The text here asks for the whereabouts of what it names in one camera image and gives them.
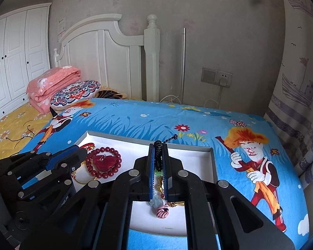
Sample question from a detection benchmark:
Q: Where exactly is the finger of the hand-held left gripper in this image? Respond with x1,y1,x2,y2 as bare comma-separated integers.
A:
16,148,87,198
0,146,81,181

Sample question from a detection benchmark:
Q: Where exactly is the white bed headboard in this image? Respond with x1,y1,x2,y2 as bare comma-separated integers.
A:
53,14,161,102

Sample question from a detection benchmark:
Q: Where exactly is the ship printed curtain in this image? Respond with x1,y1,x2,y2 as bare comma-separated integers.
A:
263,0,313,188

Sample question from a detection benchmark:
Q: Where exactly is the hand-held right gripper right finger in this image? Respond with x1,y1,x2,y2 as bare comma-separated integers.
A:
162,143,296,250

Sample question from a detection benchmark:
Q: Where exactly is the gold ornament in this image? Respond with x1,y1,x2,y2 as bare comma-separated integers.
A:
156,176,185,207

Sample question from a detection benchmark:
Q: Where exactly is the white charger cable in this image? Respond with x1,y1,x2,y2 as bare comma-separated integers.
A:
204,86,223,108

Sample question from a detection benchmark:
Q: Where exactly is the grey wall switch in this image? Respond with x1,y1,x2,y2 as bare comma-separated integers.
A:
201,67,218,84

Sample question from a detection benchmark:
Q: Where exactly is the paper wall notice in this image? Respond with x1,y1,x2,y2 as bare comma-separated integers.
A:
57,17,67,42

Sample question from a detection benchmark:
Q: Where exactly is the pink folded quilt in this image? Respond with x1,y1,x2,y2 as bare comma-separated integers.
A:
26,66,81,114

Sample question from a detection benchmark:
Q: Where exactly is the floral patterned pillow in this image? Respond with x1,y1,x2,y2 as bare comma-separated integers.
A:
50,80,102,111

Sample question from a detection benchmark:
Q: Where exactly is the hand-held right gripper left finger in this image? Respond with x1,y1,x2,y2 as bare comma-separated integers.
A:
21,143,157,250

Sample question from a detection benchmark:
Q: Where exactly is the red heart-shaped pendant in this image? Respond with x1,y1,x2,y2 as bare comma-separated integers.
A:
93,155,116,172

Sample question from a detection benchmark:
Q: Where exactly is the gold bangle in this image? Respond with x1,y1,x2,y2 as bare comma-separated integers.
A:
72,169,95,184

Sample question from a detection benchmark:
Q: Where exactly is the blue printed bedsheet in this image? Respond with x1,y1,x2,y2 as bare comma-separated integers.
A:
18,97,309,250

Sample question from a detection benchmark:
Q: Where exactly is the yellow floral sheet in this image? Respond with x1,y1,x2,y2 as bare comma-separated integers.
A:
0,101,53,160

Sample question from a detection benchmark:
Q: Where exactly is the metal pole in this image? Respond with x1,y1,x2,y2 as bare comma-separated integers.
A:
181,27,186,105

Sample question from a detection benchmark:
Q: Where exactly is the grey wall socket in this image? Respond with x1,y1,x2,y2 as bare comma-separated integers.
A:
216,70,232,87

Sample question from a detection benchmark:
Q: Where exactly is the white jewelry box tray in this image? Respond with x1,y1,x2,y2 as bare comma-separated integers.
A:
73,131,218,237

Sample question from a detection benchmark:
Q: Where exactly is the white coiled cable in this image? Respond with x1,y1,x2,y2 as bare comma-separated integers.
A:
159,95,183,104

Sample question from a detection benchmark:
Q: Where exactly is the red bead bracelet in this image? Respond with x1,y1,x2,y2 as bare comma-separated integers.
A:
85,147,122,180

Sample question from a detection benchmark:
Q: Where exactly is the dark brown pillow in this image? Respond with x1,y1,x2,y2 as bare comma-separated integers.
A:
98,89,128,99

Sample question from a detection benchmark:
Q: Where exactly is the white wardrobe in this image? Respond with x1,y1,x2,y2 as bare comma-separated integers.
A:
0,2,53,121

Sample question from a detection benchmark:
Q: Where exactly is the thin black cord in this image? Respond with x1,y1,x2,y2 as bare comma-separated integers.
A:
9,125,35,141

